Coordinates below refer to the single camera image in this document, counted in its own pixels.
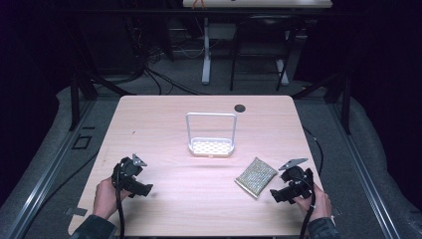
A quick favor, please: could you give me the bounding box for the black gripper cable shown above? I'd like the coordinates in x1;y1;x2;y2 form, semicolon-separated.
113;162;125;239
298;180;317;239

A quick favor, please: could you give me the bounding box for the glittery scouring sponge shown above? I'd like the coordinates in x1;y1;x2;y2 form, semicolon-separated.
234;156;279;200

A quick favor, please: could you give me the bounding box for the person's right hand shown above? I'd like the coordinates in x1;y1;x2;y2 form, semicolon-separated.
293;182;333;222

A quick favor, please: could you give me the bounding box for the black tape rectangle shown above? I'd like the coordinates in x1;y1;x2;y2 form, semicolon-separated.
72;133;94;150

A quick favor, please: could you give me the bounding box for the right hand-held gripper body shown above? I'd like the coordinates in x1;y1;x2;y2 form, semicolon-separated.
278;157;315;200

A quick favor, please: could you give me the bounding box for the black cable beside table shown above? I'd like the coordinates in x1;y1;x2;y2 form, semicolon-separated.
302;126;324;177

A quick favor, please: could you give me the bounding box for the black floor cable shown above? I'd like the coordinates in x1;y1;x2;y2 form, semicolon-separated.
31;150;101;220

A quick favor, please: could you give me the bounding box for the black metal chair frame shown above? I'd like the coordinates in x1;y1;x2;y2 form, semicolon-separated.
229;13;301;93

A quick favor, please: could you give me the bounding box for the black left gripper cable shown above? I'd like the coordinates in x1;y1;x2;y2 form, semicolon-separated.
113;162;125;239

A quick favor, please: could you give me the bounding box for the grey tape strip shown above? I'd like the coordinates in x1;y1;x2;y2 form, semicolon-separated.
64;206;89;217

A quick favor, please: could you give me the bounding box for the black metal stand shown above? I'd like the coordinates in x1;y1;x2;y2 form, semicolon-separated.
291;71;353;135
67;71;137;132

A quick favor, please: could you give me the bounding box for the person's left hand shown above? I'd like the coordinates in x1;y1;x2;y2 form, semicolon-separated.
92;176;132;221

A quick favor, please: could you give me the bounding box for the aluminium floor rail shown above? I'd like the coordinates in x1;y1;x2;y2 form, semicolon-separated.
327;102;403;239
4;99;98;239

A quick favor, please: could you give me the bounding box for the white background desk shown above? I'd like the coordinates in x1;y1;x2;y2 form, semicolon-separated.
182;0;333;86

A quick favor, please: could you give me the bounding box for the bundle of black floor cables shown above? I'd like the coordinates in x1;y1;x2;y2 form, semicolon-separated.
130;19;210;97

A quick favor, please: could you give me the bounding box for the white sponge holder rack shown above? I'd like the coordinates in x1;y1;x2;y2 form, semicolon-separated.
185;112;238;158

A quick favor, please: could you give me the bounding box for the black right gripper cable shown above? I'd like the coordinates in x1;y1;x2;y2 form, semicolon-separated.
298;180;317;239

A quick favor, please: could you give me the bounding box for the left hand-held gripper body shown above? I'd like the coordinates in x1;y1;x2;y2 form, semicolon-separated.
110;153;148;194

